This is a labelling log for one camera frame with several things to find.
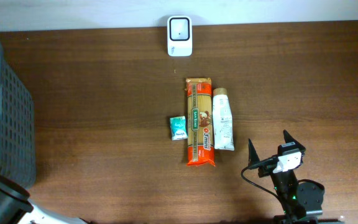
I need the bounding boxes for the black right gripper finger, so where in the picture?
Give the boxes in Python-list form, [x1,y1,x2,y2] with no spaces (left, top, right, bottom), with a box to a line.
[283,129,306,152]
[248,139,260,167]

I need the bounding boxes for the white tube with gold cap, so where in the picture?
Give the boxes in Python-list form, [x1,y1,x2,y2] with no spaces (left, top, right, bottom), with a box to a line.
[213,88,234,151]

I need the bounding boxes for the orange spaghetti packet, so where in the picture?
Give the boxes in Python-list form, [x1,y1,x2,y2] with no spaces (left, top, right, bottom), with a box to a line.
[186,78,215,166]

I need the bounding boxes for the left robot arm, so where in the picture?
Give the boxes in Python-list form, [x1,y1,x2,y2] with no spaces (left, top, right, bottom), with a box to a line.
[0,175,86,223]

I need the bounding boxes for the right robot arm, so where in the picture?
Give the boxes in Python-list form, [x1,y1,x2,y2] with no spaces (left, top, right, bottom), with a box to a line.
[241,130,325,223]

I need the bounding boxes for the grey plastic mesh basket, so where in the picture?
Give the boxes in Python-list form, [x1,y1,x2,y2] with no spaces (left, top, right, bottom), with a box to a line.
[0,43,36,189]

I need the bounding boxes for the black right camera cable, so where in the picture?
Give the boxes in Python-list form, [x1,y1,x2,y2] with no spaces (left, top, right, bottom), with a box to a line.
[240,157,287,215]

